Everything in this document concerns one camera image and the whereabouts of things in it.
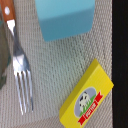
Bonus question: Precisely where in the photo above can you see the yellow butter box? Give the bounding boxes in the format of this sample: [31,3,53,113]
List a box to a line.
[59,59,114,128]

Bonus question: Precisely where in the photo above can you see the light blue milk carton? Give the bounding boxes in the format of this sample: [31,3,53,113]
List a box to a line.
[35,0,95,41]

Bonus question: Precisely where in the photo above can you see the beige woven placemat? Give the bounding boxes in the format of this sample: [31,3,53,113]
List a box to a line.
[0,0,112,128]

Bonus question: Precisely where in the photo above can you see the round beige plate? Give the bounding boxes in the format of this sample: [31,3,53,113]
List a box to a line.
[0,20,11,90]

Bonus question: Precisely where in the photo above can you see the fork with wooden handle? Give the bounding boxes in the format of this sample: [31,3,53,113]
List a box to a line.
[0,0,33,113]

